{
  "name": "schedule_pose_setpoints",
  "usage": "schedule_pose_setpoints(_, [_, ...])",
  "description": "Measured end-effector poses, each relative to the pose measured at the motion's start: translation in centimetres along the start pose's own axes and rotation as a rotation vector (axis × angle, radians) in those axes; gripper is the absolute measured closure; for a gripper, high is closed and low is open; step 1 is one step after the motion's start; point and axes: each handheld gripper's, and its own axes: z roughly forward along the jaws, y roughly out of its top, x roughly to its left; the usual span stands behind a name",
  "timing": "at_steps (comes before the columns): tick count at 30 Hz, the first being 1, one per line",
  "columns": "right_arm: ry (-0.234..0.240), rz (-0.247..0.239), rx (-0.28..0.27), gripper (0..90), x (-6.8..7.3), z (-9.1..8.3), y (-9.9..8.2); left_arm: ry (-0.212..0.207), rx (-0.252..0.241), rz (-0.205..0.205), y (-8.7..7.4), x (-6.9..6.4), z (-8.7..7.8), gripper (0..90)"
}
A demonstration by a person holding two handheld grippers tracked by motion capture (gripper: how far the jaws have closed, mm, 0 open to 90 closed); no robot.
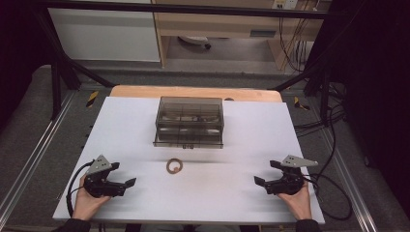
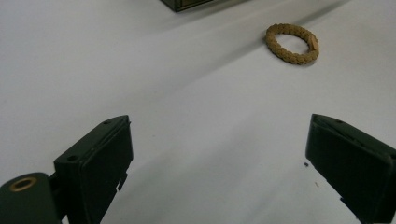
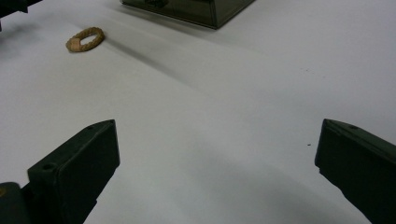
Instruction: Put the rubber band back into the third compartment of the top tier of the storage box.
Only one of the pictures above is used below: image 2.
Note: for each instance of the dark box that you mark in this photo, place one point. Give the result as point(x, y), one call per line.
point(183, 3)

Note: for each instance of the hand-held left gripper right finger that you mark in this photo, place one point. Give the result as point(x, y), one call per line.
point(351, 165)

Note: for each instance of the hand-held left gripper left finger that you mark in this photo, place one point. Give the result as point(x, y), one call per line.
point(93, 168)

